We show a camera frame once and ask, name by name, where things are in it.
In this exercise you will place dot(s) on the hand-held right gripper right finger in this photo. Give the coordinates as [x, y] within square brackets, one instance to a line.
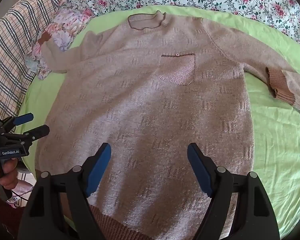
[200, 172]

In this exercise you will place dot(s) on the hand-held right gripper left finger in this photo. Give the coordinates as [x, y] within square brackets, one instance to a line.
[100, 170]

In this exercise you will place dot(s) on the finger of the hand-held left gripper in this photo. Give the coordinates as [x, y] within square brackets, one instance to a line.
[23, 119]
[38, 130]

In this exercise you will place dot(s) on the beige knit sweater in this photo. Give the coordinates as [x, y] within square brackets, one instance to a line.
[152, 105]

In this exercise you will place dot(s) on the person's left hand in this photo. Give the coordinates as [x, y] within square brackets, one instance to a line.
[10, 177]

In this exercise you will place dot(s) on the dark red cloth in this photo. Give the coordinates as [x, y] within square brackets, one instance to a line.
[5, 220]

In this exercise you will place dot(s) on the light green blanket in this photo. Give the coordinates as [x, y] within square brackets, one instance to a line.
[277, 142]

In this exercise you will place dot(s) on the plaid cloth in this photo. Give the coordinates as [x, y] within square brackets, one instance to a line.
[20, 30]

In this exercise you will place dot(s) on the pastel floral garment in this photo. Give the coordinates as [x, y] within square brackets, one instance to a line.
[65, 27]

